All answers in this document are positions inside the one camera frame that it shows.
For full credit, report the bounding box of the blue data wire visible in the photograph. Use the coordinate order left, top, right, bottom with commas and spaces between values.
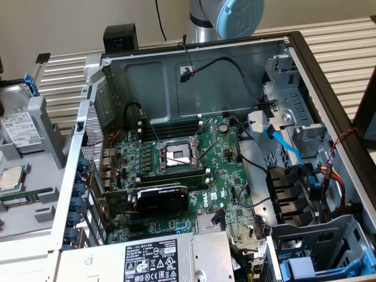
265, 125, 321, 201

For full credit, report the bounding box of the hard disk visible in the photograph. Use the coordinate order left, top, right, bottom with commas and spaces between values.
0, 73, 41, 153

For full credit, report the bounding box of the grey metal disk bay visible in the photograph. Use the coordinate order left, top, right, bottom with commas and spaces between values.
268, 214, 376, 282

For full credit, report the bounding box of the blue plastic disk carrier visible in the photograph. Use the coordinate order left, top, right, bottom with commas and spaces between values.
278, 246, 376, 281

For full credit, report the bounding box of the CPU socket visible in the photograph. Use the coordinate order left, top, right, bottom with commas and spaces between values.
157, 137, 206, 174

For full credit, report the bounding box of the black RAM slot bank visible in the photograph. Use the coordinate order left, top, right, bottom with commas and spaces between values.
142, 119, 203, 140
136, 169, 211, 190

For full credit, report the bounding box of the metal socket cover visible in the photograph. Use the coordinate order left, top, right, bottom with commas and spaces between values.
190, 117, 220, 147

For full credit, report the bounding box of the green motherboard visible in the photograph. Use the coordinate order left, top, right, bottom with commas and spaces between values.
99, 114, 265, 265

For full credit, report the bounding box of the black graphics card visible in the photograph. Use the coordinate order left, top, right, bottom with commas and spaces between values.
98, 183, 190, 218

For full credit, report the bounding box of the open grey PC case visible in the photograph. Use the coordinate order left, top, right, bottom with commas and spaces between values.
48, 31, 376, 282

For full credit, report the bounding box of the silver finned heatsink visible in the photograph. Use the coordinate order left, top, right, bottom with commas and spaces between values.
196, 213, 227, 234

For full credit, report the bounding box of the black plastic guide block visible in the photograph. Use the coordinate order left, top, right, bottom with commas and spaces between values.
266, 166, 315, 227

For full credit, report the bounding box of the metal drive cage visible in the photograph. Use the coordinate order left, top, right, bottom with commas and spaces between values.
261, 54, 334, 161

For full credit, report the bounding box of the black box clamp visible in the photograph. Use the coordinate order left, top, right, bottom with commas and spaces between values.
103, 23, 139, 53

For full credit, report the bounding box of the grey power supply unit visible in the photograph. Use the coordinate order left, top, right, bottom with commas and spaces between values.
57, 230, 236, 282

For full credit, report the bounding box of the grey plastic parts rack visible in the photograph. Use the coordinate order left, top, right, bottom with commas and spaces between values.
0, 94, 74, 240

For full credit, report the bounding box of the green RAM stick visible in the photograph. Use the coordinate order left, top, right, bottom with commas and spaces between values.
0, 187, 57, 207

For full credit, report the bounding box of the silver CPU chip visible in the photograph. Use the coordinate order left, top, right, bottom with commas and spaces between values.
0, 166, 26, 192

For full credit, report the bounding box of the black wire with black plug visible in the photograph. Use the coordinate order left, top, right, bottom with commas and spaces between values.
179, 56, 278, 118

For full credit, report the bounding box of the thin black red wire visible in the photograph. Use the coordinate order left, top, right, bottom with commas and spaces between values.
177, 41, 196, 76

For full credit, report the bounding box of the looped black wire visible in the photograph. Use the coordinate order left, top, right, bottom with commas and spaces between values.
125, 101, 147, 124

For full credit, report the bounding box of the light grey wire holder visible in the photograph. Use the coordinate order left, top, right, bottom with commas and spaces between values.
246, 110, 284, 139

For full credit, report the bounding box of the long black wire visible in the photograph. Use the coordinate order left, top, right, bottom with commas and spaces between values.
234, 116, 270, 174

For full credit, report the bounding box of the thin black wall cable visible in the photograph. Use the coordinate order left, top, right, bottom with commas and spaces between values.
155, 0, 167, 41

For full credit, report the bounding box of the twisted red black wire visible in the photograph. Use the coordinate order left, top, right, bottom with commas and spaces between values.
324, 127, 359, 177

